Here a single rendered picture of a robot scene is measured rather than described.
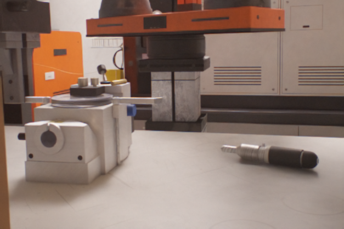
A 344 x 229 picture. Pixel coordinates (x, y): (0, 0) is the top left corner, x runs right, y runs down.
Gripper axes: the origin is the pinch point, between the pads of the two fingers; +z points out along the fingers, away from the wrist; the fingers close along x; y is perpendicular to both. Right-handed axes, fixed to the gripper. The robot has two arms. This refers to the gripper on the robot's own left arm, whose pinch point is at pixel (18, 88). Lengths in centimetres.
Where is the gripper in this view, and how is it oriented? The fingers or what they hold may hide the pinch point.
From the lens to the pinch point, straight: 67.9
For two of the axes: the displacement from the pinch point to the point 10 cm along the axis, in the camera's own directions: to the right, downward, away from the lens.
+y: 9.7, 0.1, -2.2
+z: 0.2, 9.9, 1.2
